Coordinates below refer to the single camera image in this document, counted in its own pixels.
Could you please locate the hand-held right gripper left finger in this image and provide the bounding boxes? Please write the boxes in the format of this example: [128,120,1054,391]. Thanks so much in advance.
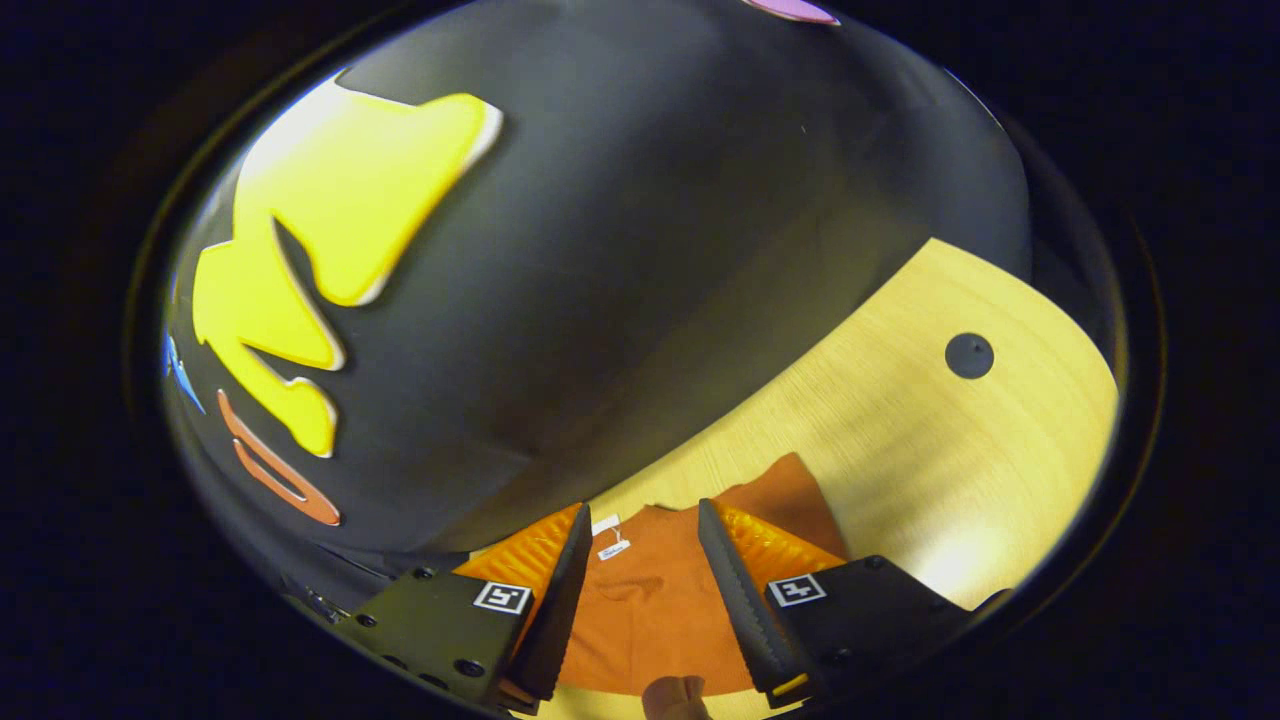
[335,502,594,713]

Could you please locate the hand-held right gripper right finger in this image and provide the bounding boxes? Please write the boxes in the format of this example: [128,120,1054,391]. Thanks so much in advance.
[697,497,1011,709]

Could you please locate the orange ribbed cardigan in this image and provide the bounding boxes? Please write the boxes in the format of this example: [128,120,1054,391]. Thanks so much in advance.
[555,452,851,698]

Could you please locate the black backdrop cloth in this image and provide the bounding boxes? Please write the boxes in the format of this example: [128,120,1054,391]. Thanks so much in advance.
[160,0,1036,611]

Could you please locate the black table cable grommet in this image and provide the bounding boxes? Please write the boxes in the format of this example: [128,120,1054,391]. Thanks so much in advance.
[944,332,996,381]

